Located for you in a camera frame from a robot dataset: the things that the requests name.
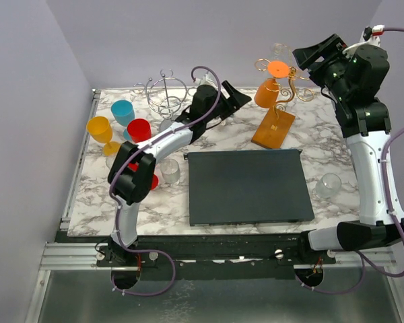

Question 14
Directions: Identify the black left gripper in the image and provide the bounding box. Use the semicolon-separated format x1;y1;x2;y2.
203;81;250;124

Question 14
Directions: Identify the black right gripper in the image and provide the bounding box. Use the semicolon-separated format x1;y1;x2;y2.
294;33;354;102

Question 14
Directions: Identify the orange plastic wine glass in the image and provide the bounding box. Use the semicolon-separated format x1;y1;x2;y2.
254;59;290;108

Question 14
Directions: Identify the clear ribbed wine glass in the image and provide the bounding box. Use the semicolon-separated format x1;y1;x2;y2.
160;158;180;184

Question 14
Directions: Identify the blue plastic wine glass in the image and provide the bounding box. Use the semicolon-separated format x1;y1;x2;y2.
111;100;135;141

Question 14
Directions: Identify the red plastic wine glass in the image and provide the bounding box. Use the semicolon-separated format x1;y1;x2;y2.
127;161;160;191

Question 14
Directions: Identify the yellow plastic wine glass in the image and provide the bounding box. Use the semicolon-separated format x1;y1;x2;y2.
86;116;121;156

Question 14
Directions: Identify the clear textured wine glass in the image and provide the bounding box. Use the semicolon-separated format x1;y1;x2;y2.
106;155;115;170

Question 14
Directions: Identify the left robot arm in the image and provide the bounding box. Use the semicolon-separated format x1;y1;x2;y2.
108;81;251;266

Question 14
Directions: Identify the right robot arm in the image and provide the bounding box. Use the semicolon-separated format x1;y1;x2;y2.
292;34;404;264

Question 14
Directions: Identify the clear glass on gold rack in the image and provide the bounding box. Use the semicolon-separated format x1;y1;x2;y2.
272;43;293;65

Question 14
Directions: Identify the chrome wine glass rack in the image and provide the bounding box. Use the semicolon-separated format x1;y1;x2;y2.
132;69;196;133

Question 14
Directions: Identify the dark grey flat box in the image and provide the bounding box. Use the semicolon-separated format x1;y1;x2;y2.
184;149;314;226

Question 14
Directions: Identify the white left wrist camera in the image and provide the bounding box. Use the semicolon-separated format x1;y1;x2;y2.
194;73;217;88

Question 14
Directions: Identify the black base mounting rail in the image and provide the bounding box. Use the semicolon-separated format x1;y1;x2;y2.
96;234;335;281

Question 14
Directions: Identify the aluminium extrusion rail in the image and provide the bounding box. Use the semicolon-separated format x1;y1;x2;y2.
40;243;97;271

